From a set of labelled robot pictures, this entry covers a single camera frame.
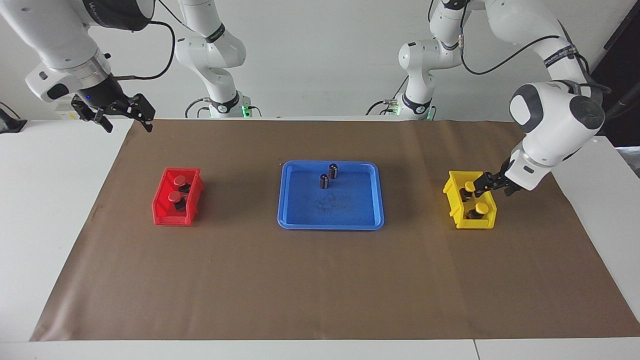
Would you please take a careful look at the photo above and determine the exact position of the yellow plastic bin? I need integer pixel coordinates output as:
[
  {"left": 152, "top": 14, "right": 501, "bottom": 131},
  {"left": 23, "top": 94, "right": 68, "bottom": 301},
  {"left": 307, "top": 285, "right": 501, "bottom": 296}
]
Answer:
[{"left": 442, "top": 170, "right": 498, "bottom": 230}]

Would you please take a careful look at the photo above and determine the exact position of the red plastic bin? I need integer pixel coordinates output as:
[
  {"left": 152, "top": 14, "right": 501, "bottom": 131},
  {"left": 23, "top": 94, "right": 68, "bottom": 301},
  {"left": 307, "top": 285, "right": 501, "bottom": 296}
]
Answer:
[{"left": 151, "top": 167, "right": 205, "bottom": 227}]

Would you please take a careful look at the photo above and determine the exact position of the blue plastic tray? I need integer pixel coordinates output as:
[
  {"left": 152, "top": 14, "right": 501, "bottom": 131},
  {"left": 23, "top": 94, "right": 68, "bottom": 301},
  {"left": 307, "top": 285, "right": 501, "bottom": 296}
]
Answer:
[{"left": 277, "top": 160, "right": 385, "bottom": 231}]

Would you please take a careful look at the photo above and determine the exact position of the dark cabinet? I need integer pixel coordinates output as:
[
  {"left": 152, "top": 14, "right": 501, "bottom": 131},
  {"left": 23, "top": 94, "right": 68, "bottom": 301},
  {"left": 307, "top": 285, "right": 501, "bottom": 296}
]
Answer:
[{"left": 587, "top": 0, "right": 640, "bottom": 148}]

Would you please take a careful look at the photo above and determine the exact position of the brown paper mat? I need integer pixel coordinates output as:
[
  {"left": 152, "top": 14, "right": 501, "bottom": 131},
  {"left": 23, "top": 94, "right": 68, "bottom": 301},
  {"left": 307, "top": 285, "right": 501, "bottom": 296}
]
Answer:
[{"left": 29, "top": 118, "right": 640, "bottom": 342}]

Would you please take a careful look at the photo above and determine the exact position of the black base cable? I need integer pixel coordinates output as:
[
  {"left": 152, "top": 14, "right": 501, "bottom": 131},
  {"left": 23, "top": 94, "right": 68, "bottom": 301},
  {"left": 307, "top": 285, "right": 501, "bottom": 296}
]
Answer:
[
  {"left": 366, "top": 75, "right": 402, "bottom": 117},
  {"left": 184, "top": 97, "right": 212, "bottom": 119}
]

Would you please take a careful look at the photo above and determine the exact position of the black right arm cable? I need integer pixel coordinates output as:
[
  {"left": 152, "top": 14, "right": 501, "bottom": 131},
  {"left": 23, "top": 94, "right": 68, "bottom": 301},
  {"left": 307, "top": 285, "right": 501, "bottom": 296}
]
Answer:
[{"left": 112, "top": 0, "right": 201, "bottom": 81}]

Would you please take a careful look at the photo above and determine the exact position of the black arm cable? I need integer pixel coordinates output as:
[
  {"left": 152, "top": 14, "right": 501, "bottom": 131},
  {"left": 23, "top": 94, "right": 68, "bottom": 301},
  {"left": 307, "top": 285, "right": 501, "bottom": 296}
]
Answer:
[
  {"left": 112, "top": 0, "right": 201, "bottom": 81},
  {"left": 427, "top": 0, "right": 613, "bottom": 96}
]

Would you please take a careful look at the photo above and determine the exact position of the black bracket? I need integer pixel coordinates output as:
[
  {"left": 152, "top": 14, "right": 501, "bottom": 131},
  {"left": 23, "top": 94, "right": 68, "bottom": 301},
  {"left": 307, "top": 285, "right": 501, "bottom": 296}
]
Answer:
[{"left": 0, "top": 102, "right": 28, "bottom": 135}]

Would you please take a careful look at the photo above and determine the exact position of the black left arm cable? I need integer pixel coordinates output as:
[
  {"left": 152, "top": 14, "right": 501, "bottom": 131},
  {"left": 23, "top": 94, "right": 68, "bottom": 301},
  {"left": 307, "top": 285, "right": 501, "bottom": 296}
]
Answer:
[{"left": 427, "top": 0, "right": 613, "bottom": 96}]

